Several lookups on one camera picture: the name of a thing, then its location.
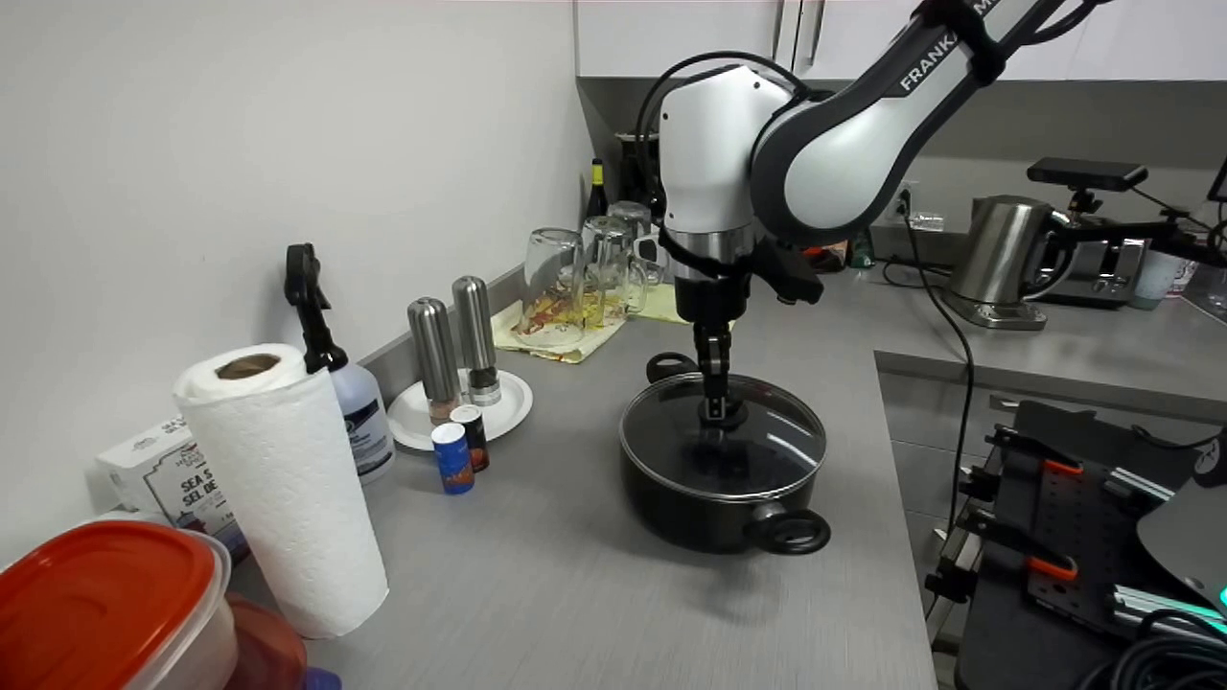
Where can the black clamp with orange trigger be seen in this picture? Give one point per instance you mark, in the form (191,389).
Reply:
(1041,565)
(1048,464)

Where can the steel salt grinder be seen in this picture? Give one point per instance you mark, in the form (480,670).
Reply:
(433,349)
(472,331)

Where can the dark wine bottle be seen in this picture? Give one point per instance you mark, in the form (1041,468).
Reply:
(598,193)

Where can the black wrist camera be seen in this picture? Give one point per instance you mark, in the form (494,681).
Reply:
(791,274)

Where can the black pegboard panel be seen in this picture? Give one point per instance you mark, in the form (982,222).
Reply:
(1086,510)

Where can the black cooking pot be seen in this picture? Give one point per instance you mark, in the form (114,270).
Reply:
(715,520)

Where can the clear container with red lid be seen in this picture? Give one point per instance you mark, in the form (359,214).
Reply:
(97,607)

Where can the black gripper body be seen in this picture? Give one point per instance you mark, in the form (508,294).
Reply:
(713,303)

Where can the upturned glass mug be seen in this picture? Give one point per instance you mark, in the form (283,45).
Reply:
(603,251)
(639,242)
(554,262)

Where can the dark red spice jar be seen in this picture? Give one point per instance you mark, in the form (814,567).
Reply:
(476,436)

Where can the steel electric kettle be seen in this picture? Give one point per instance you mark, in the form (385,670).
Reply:
(1004,254)

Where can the teal aluminium bar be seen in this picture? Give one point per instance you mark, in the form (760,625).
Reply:
(1171,605)

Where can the glass lid with black knob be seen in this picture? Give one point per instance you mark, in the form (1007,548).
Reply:
(780,444)

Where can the red tinted plastic container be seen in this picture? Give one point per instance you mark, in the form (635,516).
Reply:
(268,654)

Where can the blue spice jar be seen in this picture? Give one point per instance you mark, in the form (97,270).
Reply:
(454,460)

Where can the white paper towel roll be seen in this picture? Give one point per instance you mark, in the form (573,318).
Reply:
(291,500)

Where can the small white plate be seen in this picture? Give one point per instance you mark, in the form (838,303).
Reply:
(508,403)

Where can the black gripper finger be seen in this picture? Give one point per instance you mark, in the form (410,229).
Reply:
(706,371)
(731,371)

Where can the grey round lamp shade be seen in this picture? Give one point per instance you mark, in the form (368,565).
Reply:
(1191,538)

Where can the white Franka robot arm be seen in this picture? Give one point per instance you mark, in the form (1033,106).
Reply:
(829,155)

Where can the white sea salt box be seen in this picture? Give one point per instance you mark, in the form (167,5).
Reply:
(148,482)

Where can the black steel toaster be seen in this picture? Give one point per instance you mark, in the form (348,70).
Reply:
(1105,270)

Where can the white mug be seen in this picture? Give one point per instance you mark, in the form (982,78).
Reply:
(1156,277)

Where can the spray bottle with black trigger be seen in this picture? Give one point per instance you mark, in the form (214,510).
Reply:
(364,422)

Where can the black stereo camera on stand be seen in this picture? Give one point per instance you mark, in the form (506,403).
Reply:
(1086,173)

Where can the black coffee maker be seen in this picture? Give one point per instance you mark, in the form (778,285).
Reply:
(639,168)

